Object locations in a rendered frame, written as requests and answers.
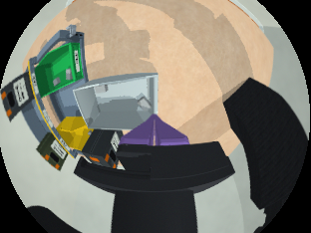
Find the dark green hard case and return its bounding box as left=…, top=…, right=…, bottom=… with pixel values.
left=36, top=132, right=69, bottom=171

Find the green open bin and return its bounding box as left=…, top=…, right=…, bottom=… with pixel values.
left=35, top=43, right=84, bottom=98

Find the grey bin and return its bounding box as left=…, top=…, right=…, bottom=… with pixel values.
left=73, top=73, right=158, bottom=130

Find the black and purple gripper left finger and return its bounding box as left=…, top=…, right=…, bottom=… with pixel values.
left=119, top=115, right=155, bottom=145

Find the yellow open bin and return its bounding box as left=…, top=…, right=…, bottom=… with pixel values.
left=56, top=116, right=94, bottom=150

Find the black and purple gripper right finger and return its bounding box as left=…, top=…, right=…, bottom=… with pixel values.
left=155, top=114, right=190, bottom=145

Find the black tool case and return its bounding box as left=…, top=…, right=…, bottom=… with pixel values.
left=81, top=129, right=124, bottom=168

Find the dark grey tool case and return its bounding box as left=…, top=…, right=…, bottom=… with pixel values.
left=0, top=72, right=35, bottom=121

